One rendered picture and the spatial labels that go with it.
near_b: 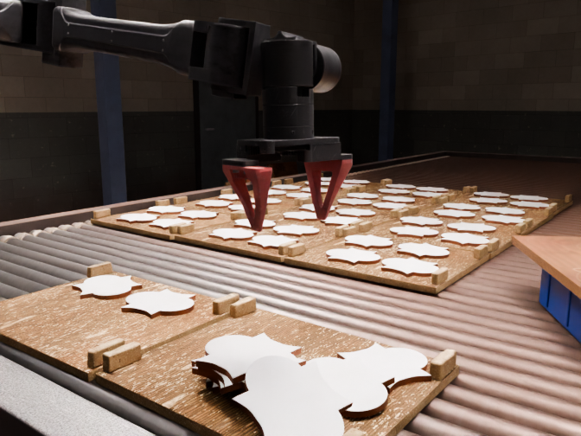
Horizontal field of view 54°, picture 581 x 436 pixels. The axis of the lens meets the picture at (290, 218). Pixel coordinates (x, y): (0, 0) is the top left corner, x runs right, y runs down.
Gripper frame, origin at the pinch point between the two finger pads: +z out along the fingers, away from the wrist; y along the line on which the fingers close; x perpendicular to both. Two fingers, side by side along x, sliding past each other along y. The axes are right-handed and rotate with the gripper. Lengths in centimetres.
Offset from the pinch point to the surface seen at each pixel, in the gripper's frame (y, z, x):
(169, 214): 51, 23, 132
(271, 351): 3.1, 20.1, 8.6
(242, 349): 0.3, 20.0, 11.5
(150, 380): -9.3, 24.8, 20.8
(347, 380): 9.8, 23.6, 0.7
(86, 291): -3, 23, 63
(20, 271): -7, 25, 97
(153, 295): 6, 23, 52
